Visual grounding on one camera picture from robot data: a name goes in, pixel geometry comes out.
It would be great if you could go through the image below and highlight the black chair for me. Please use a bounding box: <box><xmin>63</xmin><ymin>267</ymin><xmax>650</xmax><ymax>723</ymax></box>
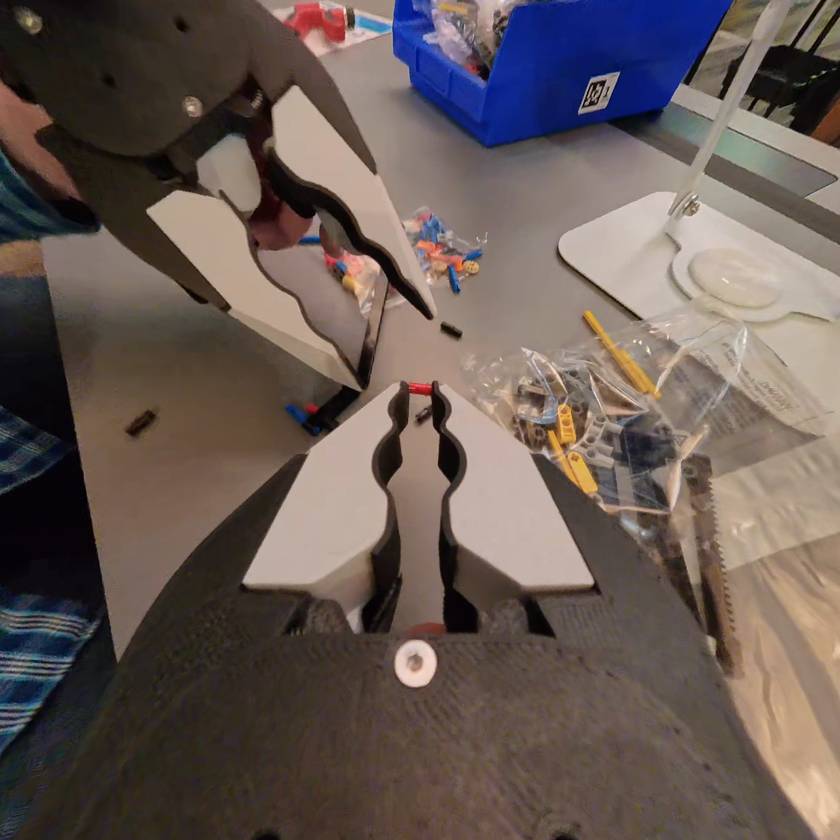
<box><xmin>740</xmin><ymin>45</ymin><xmax>840</xmax><ymax>149</ymax></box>

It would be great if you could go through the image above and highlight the person's plaid shirt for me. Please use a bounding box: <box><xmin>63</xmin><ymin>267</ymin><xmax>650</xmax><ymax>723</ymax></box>
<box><xmin>0</xmin><ymin>147</ymin><xmax>109</xmax><ymax>756</ymax></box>

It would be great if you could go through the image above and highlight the red toy on paper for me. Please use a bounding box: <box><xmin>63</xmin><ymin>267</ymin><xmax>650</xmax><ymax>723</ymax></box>
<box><xmin>271</xmin><ymin>0</ymin><xmax>395</xmax><ymax>58</ymax></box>

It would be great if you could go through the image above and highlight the bagged lego parts heap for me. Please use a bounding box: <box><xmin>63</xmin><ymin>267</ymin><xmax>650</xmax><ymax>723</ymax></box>
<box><xmin>430</xmin><ymin>0</ymin><xmax>549</xmax><ymax>81</ymax></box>

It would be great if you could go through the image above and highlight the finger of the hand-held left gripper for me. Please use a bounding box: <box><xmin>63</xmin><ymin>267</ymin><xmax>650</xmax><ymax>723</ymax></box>
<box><xmin>147</xmin><ymin>189</ymin><xmax>373</xmax><ymax>392</ymax></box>
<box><xmin>264</xmin><ymin>84</ymin><xmax>438</xmax><ymax>322</ymax></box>

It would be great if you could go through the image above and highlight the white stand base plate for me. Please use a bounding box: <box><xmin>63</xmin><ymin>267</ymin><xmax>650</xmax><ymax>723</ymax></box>
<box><xmin>558</xmin><ymin>190</ymin><xmax>840</xmax><ymax>371</ymax></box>

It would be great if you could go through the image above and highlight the clear stand pole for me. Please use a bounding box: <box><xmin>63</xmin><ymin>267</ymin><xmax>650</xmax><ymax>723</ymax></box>
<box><xmin>663</xmin><ymin>0</ymin><xmax>796</xmax><ymax>232</ymax></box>

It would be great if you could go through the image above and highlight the person's left hand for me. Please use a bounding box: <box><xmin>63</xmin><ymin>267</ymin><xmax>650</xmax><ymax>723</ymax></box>
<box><xmin>0</xmin><ymin>82</ymin><xmax>74</xmax><ymax>189</ymax></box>

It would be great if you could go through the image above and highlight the blue plastic bin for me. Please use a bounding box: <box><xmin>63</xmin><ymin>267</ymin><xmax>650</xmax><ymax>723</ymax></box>
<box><xmin>392</xmin><ymin>0</ymin><xmax>734</xmax><ymax>148</ymax></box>

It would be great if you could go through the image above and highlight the black lego beam assembly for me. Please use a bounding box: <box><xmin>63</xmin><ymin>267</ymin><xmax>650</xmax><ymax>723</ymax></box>
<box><xmin>285</xmin><ymin>272</ymin><xmax>390</xmax><ymax>437</ymax></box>

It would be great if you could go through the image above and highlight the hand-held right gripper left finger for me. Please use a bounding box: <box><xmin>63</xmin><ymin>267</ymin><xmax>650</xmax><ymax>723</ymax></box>
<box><xmin>241</xmin><ymin>381</ymin><xmax>411</xmax><ymax>634</ymax></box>

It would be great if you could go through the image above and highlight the large clear plastic bag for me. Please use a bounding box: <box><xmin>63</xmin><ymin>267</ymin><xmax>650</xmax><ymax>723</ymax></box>
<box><xmin>630</xmin><ymin>453</ymin><xmax>840</xmax><ymax>840</ymax></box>

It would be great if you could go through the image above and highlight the yellow lego axle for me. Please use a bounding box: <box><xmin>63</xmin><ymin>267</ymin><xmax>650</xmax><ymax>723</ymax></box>
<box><xmin>582</xmin><ymin>311</ymin><xmax>662</xmax><ymax>400</ymax></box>

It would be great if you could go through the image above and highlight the small bag of colourful lego pieces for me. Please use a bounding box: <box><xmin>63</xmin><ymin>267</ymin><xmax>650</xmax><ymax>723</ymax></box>
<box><xmin>322</xmin><ymin>205</ymin><xmax>490</xmax><ymax>311</ymax></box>

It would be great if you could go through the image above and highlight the clear bag of lego parts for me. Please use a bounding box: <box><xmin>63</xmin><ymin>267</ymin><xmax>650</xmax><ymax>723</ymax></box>
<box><xmin>459</xmin><ymin>308</ymin><xmax>829</xmax><ymax>549</ymax></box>

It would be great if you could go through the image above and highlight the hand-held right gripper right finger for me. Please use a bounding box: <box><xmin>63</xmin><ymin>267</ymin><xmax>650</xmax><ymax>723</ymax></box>
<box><xmin>430</xmin><ymin>382</ymin><xmax>596</xmax><ymax>634</ymax></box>

